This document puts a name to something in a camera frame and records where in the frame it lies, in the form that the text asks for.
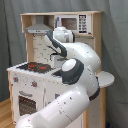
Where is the oven door with window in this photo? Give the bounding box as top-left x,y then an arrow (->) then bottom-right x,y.
18,91 -> 37,115

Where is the red oven knob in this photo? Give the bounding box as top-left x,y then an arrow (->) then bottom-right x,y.
13,77 -> 19,84
31,81 -> 37,87

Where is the wooden toy kitchen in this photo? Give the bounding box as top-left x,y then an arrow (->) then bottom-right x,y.
8,11 -> 114,128

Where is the white microwave door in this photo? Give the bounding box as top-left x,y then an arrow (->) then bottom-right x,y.
53,13 -> 93,35

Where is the black toy stovetop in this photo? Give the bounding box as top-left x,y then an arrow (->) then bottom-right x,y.
19,62 -> 52,74

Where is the right red oven knob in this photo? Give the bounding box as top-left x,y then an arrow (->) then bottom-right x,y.
31,81 -> 37,87

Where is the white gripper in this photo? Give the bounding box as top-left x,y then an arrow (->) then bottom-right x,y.
50,54 -> 66,68

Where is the grey range hood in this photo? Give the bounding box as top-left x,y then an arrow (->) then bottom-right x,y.
25,15 -> 52,34

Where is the left red oven knob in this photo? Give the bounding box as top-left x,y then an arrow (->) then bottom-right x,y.
13,77 -> 19,84

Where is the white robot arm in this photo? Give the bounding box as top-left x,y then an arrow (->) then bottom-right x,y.
15,27 -> 101,128

